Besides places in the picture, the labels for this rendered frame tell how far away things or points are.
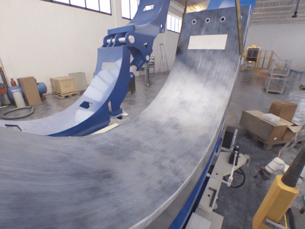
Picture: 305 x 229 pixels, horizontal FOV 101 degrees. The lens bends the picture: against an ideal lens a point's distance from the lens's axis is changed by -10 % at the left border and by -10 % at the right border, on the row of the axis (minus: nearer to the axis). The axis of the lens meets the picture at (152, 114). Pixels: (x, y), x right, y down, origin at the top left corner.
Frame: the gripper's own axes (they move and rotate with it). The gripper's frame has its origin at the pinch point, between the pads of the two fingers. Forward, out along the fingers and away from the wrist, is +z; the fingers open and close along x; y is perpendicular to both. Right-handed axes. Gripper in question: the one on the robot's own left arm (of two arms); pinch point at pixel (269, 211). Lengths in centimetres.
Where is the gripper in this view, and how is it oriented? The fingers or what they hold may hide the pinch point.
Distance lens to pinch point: 89.7
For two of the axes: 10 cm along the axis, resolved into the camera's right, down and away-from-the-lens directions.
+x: -5.8, 3.2, -7.5
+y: 0.0, -9.2, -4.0
